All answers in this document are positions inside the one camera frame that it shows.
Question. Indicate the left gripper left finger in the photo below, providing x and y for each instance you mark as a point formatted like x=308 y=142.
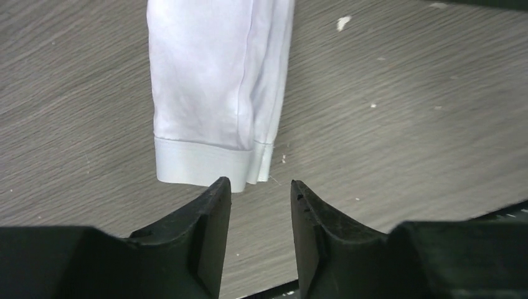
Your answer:
x=179 y=256

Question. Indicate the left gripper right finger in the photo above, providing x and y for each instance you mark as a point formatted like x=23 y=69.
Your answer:
x=339 y=257

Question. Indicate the white black-trimmed underwear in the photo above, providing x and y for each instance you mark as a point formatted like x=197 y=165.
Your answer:
x=218 y=74

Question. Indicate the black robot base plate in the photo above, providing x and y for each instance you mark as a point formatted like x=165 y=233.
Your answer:
x=513 y=212

